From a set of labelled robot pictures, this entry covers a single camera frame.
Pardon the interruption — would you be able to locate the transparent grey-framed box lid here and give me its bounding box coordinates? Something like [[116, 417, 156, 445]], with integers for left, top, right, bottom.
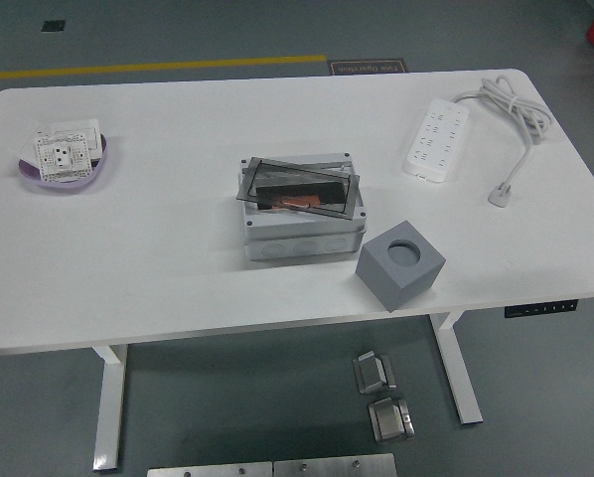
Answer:
[[232, 156, 361, 223]]

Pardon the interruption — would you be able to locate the black table control panel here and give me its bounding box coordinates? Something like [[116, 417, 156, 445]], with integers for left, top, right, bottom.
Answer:
[[504, 299, 580, 318]]

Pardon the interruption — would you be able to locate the small metal block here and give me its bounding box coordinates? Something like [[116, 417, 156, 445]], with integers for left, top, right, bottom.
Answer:
[[367, 397, 416, 443], [352, 350, 397, 396]]

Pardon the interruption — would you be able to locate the grey plastic junction box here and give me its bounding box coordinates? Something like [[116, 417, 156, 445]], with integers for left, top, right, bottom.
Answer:
[[236, 151, 369, 263]]

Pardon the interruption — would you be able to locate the dark floor sign with text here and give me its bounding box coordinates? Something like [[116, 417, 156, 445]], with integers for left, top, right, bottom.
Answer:
[[327, 59, 407, 78]]

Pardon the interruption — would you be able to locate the white power strip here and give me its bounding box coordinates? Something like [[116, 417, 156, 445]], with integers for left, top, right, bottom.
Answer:
[[400, 97, 471, 184]]

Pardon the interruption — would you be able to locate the white wall switch plate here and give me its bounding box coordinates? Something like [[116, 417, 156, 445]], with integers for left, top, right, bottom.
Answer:
[[48, 117, 104, 153]]

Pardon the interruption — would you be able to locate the purple bowl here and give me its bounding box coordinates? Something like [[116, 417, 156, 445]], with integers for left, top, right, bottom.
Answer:
[[17, 129, 110, 193]]

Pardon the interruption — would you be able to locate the orange cylinder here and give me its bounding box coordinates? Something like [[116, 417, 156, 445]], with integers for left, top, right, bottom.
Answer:
[[271, 195, 323, 213]]

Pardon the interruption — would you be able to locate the grey cube with round hole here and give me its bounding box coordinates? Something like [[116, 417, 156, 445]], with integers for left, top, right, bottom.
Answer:
[[355, 221, 446, 313]]

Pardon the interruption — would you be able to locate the flat metal plate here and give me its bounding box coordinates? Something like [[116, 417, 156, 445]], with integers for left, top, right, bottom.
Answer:
[[146, 461, 273, 477], [272, 453, 397, 477]]

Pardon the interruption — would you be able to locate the white power cord with plug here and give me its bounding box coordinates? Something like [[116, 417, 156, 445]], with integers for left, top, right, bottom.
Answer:
[[448, 74, 556, 209]]

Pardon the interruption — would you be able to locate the yellow floor tape line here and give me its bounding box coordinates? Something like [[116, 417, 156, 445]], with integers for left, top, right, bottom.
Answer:
[[0, 54, 327, 81]]

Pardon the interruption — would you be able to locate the white table leg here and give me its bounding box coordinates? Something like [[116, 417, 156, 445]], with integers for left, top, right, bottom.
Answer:
[[91, 343, 129, 472], [429, 312, 484, 426]]

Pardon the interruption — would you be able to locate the white socket module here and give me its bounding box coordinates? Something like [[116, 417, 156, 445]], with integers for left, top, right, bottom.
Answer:
[[32, 133, 94, 183]]

